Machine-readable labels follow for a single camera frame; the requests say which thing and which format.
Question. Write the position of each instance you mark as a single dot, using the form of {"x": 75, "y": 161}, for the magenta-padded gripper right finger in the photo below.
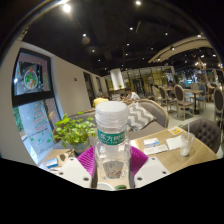
{"x": 151, "y": 170}

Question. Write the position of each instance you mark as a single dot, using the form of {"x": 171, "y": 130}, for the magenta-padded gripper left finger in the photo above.
{"x": 75, "y": 171}

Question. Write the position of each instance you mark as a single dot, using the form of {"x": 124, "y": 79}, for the clear plastic water bottle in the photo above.
{"x": 111, "y": 120}

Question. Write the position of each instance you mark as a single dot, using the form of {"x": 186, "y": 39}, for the cow print pouch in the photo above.
{"x": 65, "y": 158}

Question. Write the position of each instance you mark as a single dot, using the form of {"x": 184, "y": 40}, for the printed paper leaflet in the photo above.
{"x": 156, "y": 149}

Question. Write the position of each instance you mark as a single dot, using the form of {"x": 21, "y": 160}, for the small blue packet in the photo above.
{"x": 52, "y": 163}

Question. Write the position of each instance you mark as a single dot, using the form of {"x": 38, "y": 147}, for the white paper napkin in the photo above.
{"x": 173, "y": 143}

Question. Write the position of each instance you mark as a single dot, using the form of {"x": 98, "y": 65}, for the green potted plant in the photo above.
{"x": 75, "y": 131}

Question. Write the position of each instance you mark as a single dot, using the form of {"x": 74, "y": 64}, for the clear plastic cup with straw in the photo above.
{"x": 186, "y": 145}

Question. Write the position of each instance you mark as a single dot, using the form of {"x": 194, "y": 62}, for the yellow card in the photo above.
{"x": 175, "y": 130}

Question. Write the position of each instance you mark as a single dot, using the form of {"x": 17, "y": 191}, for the grey chevron cushion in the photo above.
{"x": 140, "y": 116}

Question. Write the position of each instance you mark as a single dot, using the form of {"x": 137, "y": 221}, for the grey curved sofa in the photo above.
{"x": 159, "y": 115}

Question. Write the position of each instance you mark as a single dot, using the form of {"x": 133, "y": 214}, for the grey tufted chair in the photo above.
{"x": 205, "y": 133}

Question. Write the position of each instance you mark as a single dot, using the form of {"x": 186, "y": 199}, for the person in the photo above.
{"x": 100, "y": 101}
{"x": 132, "y": 95}

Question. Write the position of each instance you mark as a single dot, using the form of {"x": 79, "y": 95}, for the group of wooden dining chairs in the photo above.
{"x": 181, "y": 96}

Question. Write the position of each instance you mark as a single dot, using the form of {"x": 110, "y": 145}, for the window with colourful decals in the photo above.
{"x": 31, "y": 96}

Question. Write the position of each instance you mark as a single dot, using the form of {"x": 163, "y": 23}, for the white round column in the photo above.
{"x": 117, "y": 79}

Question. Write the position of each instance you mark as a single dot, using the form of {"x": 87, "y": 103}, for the group of ceiling spotlights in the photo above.
{"x": 66, "y": 7}

